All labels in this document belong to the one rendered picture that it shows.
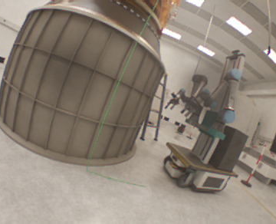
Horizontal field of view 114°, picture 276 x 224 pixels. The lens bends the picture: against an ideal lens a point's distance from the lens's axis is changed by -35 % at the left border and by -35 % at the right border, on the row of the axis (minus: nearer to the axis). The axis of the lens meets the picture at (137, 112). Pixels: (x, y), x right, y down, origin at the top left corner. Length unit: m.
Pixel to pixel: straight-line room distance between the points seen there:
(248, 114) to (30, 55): 8.26
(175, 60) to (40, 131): 9.39
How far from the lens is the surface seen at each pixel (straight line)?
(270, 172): 4.63
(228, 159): 1.84
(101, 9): 1.31
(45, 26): 1.31
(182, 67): 9.88
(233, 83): 1.44
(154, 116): 5.24
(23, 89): 1.30
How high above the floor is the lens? 0.69
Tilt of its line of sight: 5 degrees down
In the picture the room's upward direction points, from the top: 23 degrees clockwise
